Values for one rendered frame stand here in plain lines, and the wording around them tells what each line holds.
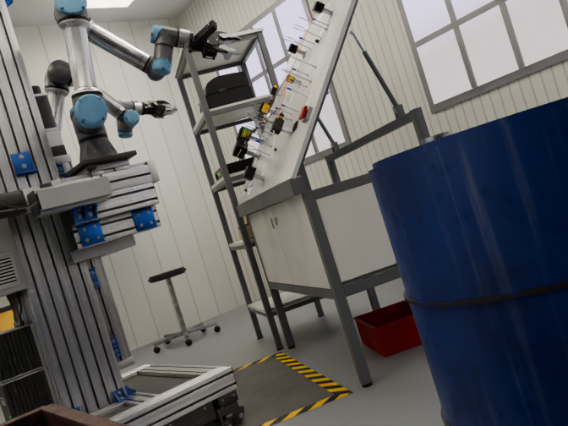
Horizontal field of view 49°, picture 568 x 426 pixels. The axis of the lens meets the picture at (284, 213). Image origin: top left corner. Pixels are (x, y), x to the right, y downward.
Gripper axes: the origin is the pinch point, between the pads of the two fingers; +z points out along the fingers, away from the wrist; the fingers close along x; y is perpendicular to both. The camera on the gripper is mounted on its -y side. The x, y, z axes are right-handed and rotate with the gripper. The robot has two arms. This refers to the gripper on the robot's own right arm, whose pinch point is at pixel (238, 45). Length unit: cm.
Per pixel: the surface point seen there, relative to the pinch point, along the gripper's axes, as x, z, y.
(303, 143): 42, 27, 6
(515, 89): -61, 178, 51
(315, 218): 68, 35, 19
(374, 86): -124, 127, 127
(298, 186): 58, 27, 14
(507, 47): -79, 169, 36
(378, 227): 69, 61, 20
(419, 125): 30, 76, -1
